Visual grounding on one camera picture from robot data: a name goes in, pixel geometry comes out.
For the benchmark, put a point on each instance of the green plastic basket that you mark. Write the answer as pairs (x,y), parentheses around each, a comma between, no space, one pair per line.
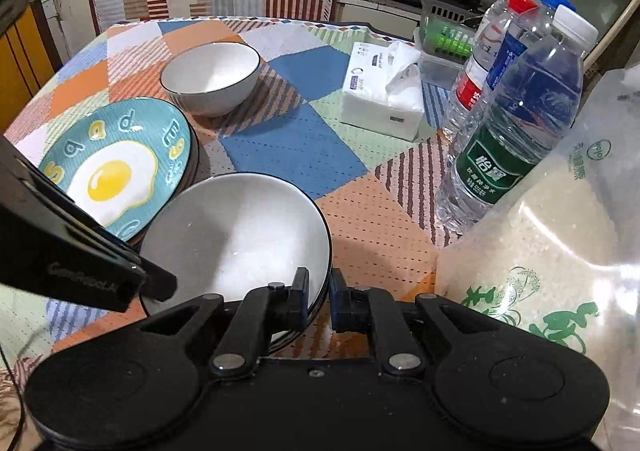
(445,38)

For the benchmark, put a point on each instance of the wooden chair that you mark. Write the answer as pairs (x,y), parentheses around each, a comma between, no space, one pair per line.
(20,71)

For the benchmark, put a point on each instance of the white tissue pack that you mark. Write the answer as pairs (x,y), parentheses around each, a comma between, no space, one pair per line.
(375,101)

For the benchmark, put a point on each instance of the white kitchen cabinet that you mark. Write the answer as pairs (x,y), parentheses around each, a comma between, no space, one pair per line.
(380,10)

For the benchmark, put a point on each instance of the green label water bottle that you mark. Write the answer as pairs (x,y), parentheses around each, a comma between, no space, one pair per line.
(500,161)

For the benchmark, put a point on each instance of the blue label water bottle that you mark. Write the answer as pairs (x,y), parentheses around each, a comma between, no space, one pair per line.
(515,51)

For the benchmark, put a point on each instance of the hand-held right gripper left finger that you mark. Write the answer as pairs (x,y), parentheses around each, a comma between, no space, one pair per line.
(300,301)

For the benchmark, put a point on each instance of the clear bag of rice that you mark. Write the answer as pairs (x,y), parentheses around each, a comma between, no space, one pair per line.
(550,241)

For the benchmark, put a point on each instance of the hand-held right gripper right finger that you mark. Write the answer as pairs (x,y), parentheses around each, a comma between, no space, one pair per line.
(340,303)

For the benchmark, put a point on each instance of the checkered patchwork tablecloth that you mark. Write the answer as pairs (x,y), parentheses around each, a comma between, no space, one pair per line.
(300,151)

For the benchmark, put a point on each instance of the white bowl dark rim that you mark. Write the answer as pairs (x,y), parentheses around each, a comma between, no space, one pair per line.
(318,307)
(235,241)
(210,76)

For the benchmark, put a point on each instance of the blue fried egg plate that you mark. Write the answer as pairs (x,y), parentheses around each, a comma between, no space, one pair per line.
(125,166)

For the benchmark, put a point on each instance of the red label water bottle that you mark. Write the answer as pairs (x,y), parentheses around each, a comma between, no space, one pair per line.
(472,86)

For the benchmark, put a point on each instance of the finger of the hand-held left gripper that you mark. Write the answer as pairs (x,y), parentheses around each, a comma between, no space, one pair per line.
(162,286)
(75,271)

